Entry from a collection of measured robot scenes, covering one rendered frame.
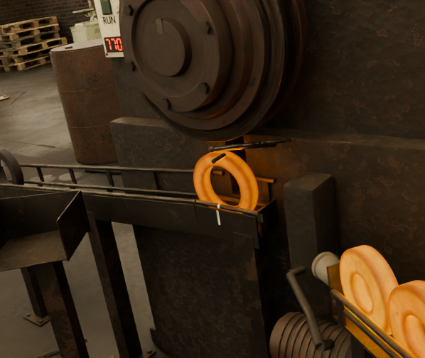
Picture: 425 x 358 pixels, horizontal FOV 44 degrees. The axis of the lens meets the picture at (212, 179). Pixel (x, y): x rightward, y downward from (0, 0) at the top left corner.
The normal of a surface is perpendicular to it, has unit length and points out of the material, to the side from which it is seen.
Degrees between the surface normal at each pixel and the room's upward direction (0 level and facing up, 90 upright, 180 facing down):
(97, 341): 0
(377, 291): 90
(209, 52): 90
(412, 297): 90
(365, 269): 90
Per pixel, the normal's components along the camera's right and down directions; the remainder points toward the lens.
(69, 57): -0.28, 0.39
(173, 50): -0.62, 0.36
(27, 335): -0.14, -0.92
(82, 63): 0.03, 0.36
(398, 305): -0.95, 0.23
